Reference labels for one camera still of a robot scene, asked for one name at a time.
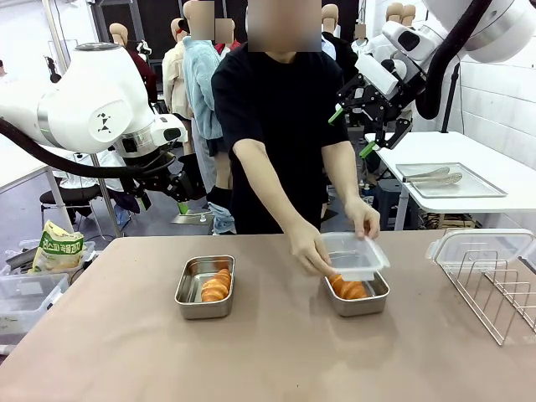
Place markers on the person's right hand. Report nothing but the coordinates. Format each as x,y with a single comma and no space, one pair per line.
307,247

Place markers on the white garment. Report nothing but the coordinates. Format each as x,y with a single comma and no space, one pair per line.
69,182

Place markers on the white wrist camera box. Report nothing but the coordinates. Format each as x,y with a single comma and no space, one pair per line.
377,73

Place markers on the green and white snack bag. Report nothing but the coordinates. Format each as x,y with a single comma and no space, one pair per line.
58,251

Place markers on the black tripod stand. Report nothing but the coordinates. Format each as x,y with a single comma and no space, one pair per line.
447,123

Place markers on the dark grey stool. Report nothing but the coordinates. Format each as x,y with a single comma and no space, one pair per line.
389,197

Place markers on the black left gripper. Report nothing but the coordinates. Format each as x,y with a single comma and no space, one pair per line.
153,180

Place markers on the small mannequin in white top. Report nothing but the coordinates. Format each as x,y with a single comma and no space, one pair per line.
360,42

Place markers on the mannequin in red top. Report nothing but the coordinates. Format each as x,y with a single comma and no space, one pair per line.
228,47

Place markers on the perforated metal baking tray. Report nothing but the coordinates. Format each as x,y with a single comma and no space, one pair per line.
473,188

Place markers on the mannequin in white shirt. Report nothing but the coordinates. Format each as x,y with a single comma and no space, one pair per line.
394,12

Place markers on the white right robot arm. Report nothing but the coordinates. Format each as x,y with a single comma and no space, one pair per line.
502,25

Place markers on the mannequin in black jacket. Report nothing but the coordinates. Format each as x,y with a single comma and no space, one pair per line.
409,14

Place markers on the person's left hand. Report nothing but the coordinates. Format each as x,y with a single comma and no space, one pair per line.
364,218

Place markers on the wide rectangular steel container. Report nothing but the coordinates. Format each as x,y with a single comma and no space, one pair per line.
360,307

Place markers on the person's right forearm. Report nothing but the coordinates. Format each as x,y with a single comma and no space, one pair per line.
268,184

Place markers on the blue denim cloth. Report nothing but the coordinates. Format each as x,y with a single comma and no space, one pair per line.
222,218

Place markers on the black office chair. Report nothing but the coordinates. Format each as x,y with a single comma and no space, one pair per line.
71,194

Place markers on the narrow rectangular steel container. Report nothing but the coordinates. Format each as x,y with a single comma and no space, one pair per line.
190,289

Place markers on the mannequin in blue open shirt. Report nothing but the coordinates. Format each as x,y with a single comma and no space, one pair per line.
328,48

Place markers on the metal serving tongs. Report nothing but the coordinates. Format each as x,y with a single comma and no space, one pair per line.
452,178

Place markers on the grey mannequin base plate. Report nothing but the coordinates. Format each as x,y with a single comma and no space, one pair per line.
188,218

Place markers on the person's left forearm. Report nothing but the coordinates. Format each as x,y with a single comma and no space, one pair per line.
345,176

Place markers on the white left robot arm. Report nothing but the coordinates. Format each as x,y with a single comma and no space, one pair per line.
84,104

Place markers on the person in black t-shirt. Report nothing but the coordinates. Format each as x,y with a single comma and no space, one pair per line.
272,104

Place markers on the mannequin in black coat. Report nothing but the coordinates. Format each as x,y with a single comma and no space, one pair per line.
345,58

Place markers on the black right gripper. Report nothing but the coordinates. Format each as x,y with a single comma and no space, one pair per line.
387,109

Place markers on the dark purple garment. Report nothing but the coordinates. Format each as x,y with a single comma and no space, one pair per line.
125,203

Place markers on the golden croissant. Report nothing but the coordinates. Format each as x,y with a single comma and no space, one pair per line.
215,287
349,289

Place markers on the clear plastic container lid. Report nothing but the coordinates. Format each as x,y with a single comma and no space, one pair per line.
481,247
356,255

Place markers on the white table with grey legs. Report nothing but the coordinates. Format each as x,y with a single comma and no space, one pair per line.
17,167

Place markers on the clear plastic storage bin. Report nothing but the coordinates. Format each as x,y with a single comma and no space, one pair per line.
91,253
25,293

